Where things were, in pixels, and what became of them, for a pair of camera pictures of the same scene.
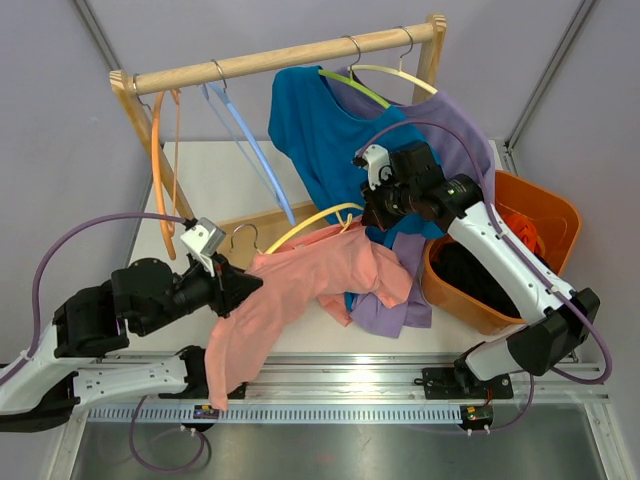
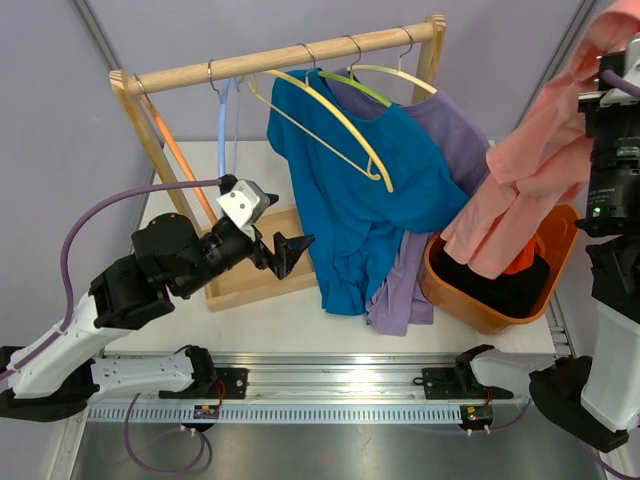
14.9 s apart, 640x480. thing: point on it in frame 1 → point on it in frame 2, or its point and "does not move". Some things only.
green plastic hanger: [350, 81] does not move
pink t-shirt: [330, 264] → [542, 161]
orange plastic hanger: [169, 222] → [198, 193]
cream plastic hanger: [399, 72] does not move
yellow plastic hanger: [345, 226] → [339, 154]
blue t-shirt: [327, 124] does not move
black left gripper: [232, 286] → [287, 250]
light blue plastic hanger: [236, 125] → [222, 125]
